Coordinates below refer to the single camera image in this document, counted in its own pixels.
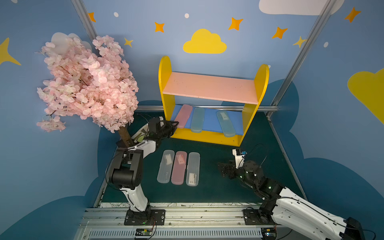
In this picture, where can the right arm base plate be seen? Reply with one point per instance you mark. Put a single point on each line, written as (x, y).
(254, 217)

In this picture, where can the brown tree trunk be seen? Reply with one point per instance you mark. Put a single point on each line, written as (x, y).
(125, 137)

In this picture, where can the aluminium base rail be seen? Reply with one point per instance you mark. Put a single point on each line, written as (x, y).
(182, 221)

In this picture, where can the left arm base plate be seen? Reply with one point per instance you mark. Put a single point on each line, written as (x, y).
(148, 217)

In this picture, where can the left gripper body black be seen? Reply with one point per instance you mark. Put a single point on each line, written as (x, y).
(167, 128)

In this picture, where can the white work glove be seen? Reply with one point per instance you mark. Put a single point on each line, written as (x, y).
(139, 136)

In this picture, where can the yellow shelf unit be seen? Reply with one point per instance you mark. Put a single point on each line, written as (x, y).
(247, 92)

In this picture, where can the teal pencil case with label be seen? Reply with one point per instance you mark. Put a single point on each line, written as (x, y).
(226, 124)

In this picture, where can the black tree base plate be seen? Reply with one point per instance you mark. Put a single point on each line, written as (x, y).
(121, 145)

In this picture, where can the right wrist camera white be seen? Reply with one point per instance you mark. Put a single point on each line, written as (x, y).
(239, 157)

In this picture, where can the clear white pencil case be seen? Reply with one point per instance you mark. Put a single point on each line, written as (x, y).
(166, 166)

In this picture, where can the white pencil case with label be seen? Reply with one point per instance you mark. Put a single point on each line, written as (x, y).
(193, 169)

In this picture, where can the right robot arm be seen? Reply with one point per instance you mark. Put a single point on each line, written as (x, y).
(284, 207)

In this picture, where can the pink blossom tree crown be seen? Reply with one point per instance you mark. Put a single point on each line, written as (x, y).
(97, 86)

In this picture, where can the green pencil case lower shelf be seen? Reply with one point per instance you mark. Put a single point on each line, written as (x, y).
(198, 120)

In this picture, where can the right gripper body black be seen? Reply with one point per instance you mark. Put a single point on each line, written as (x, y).
(229, 170)

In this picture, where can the pink pencil case shelf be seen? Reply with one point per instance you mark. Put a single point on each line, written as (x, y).
(179, 168)
(183, 116)

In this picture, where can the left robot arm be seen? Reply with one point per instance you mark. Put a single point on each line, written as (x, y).
(125, 172)

